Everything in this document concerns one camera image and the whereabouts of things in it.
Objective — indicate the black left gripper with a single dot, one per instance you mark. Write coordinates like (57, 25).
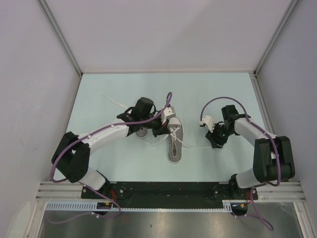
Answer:
(161, 129)

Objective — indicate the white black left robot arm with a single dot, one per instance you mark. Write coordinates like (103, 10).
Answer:
(73, 153)

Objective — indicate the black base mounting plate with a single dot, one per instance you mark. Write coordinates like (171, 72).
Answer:
(172, 195)

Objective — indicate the aluminium corner post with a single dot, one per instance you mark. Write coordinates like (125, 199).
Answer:
(277, 33)
(47, 12)

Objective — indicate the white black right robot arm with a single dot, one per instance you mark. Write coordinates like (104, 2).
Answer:
(273, 160)

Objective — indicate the white slotted cable duct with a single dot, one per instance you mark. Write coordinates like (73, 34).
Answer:
(93, 206)

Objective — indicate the white shoelace of sneaker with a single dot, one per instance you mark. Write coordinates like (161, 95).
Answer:
(195, 147)
(117, 103)

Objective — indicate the aluminium corner post right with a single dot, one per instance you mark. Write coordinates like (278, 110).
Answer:
(277, 33)

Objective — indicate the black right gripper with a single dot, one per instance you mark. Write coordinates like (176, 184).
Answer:
(216, 142)

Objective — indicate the aluminium frame rail front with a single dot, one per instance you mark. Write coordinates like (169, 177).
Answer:
(285, 192)

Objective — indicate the grey canvas sneaker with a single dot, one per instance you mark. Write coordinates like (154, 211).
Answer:
(175, 148)
(142, 132)

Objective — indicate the aluminium corner post left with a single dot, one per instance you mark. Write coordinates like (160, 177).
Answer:
(47, 12)

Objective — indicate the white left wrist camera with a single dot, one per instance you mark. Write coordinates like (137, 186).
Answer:
(167, 114)

